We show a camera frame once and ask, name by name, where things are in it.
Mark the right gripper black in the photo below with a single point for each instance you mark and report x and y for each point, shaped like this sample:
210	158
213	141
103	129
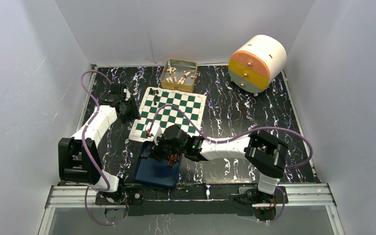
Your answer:
155	150

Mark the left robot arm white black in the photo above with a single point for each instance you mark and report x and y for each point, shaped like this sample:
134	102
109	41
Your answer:
78	156

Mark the aluminium rail frame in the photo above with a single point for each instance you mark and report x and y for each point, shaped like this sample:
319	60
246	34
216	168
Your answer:
311	210

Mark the pile of brown chess pieces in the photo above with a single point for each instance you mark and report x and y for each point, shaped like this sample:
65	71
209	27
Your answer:
173	159

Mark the gold metal tin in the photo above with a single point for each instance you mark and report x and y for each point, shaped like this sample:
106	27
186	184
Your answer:
181	64

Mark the blue plastic tray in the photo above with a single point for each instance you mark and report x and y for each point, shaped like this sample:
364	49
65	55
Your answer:
152	172

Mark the green white chess board mat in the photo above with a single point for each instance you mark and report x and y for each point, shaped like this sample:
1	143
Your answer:
188	116

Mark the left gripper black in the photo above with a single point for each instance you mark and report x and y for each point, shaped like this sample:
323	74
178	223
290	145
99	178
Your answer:
134	115

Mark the black base bar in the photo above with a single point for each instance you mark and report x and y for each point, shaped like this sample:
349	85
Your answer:
194	199

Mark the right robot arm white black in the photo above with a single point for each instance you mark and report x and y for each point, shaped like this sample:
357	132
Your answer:
265	152

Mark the light wooden chess pieces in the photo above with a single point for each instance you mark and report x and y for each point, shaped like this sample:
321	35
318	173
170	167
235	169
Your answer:
179	76

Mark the round mini drawer cabinet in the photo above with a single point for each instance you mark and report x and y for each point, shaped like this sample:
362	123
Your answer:
255	65

